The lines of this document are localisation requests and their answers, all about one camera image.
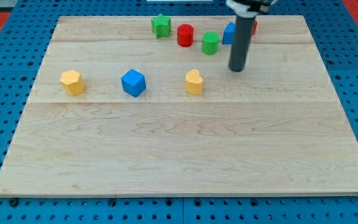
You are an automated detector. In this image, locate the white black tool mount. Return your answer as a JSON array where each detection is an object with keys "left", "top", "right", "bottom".
[{"left": 226, "top": 0, "right": 277, "bottom": 17}]

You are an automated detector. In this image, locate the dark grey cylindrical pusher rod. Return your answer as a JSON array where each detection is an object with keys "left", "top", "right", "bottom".
[{"left": 228, "top": 16, "right": 255, "bottom": 72}]

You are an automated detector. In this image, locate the red star block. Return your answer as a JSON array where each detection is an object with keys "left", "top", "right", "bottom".
[{"left": 252, "top": 21, "right": 258, "bottom": 35}]

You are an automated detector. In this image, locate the blue triangle block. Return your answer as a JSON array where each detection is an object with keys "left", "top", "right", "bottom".
[{"left": 222, "top": 22, "right": 235, "bottom": 45}]

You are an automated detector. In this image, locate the green star block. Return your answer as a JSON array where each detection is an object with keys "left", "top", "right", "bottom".
[{"left": 151, "top": 14, "right": 171, "bottom": 39}]

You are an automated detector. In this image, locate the green cylinder block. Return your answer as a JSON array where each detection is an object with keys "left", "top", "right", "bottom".
[{"left": 201, "top": 31, "right": 219, "bottom": 55}]

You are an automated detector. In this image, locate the yellow heart block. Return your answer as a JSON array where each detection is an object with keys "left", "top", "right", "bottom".
[{"left": 185, "top": 69, "right": 203, "bottom": 95}]

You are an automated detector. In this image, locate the red cylinder block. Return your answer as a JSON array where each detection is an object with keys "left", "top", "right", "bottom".
[{"left": 177, "top": 24, "right": 194, "bottom": 47}]

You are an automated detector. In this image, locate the blue cube block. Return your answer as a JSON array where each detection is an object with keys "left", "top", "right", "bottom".
[{"left": 121, "top": 69, "right": 146, "bottom": 98}]

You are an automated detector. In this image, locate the light wooden board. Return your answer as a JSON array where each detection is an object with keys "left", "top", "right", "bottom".
[{"left": 0, "top": 16, "right": 358, "bottom": 198}]

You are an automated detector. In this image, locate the yellow hexagon block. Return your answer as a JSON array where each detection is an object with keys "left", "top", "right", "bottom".
[{"left": 60, "top": 70, "right": 85, "bottom": 96}]

